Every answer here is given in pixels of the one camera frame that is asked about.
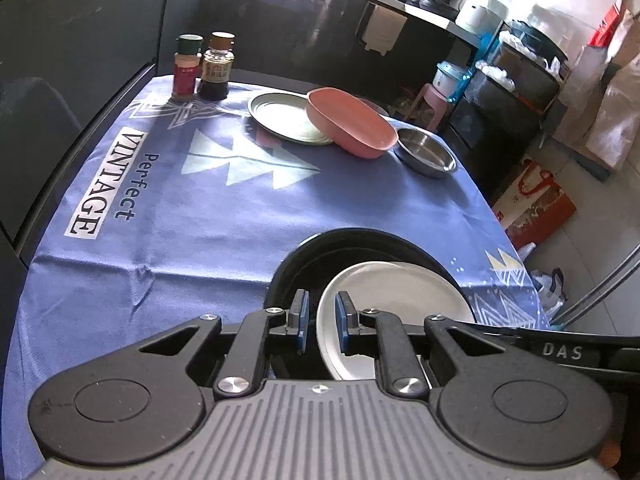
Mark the blue printed tablecloth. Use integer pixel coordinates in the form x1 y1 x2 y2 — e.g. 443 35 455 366
7 74 552 480

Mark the black round basin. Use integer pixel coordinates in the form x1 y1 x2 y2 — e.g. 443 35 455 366
263 228 474 382

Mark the black shelf cabinet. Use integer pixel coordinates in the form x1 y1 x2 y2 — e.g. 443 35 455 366
446 35 572 202

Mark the white plate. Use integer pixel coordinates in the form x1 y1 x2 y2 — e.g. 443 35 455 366
316 261 476 382

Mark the pink bowl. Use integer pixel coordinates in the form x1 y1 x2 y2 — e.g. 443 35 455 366
305 87 399 160

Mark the white kitchen appliance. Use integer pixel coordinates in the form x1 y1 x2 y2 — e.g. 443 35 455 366
454 0 532 37

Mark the dark kitchen counter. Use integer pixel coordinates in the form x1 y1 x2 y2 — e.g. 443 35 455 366
165 0 483 133

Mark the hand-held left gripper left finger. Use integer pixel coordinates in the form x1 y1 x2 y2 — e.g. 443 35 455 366
134 289 311 402

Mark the white plastic bag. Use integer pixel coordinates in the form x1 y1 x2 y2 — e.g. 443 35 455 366
515 242 569 322

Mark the red gift bag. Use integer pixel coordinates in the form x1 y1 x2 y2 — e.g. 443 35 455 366
492 157 579 252

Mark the hanging white towel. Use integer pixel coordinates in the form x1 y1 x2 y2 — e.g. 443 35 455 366
362 2 409 57

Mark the pale green plate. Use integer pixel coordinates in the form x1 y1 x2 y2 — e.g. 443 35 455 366
247 91 336 147

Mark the pink stool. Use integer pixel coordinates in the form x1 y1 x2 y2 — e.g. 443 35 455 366
410 82 454 132

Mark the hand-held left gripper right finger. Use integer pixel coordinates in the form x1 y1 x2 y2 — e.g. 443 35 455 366
335 290 502 400

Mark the stainless steel bowl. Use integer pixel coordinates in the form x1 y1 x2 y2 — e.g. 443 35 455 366
392 127 459 177

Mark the brown-capped dark sauce bottle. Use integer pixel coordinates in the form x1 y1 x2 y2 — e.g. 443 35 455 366
197 31 236 101

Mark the green-capped red spice jar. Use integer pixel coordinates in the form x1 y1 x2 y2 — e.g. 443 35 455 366
172 34 205 102

